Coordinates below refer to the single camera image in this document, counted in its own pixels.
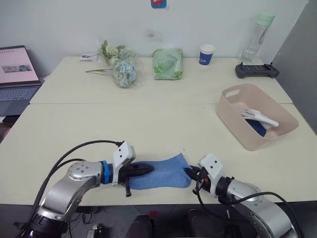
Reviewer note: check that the blue white paper cup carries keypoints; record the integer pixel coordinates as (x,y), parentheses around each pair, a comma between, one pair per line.
(206,58)

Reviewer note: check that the gray laptop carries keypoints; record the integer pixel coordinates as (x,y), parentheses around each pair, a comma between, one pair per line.
(15,64)

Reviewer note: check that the green plastic bag package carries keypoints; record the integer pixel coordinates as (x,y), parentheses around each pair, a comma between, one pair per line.
(167,64)

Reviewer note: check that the light blue sock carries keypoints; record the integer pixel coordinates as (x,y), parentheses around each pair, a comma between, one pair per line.
(166,173)

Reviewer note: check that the dark rounded shape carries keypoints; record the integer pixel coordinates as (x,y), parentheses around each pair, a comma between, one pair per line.
(142,228)
(199,224)

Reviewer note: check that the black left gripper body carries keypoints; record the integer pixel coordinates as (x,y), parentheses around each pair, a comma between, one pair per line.
(126,174)

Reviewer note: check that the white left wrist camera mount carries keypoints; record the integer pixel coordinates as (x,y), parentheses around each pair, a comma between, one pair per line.
(122,155)

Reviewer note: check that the blue red wall sticker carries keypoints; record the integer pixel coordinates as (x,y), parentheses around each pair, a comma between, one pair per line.
(159,3)

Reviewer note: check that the dark blue sock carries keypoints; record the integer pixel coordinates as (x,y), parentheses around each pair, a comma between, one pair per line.
(257,129)

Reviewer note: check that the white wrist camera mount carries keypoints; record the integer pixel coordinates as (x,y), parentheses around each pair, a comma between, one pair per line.
(213,166)
(122,155)

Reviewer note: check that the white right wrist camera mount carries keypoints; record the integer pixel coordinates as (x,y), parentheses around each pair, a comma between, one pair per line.
(213,166)

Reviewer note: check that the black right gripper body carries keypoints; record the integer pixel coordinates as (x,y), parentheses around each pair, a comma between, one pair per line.
(203,179)

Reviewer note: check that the white sock blue stripe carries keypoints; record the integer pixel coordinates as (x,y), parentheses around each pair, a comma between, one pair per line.
(247,112)
(268,121)

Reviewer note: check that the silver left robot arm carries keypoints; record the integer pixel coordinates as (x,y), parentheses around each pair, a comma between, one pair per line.
(74,183)

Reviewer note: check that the pink plastic basket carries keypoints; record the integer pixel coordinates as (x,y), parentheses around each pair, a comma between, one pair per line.
(232,124)

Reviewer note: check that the clear bottle green lid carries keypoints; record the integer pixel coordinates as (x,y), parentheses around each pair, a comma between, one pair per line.
(257,37)

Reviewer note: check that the wrapped artificial flower bouquet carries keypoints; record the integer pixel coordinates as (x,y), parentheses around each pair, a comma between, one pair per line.
(123,72)

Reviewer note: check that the dark gray handheld controller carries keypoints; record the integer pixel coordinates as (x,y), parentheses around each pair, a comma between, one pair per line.
(255,72)

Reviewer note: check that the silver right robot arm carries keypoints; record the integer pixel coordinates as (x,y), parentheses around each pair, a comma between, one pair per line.
(260,210)

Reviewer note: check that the gray partition panel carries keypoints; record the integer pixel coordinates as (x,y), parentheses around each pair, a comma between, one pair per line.
(297,74)

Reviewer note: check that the small black floor device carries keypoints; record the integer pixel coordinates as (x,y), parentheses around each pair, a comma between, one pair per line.
(96,231)

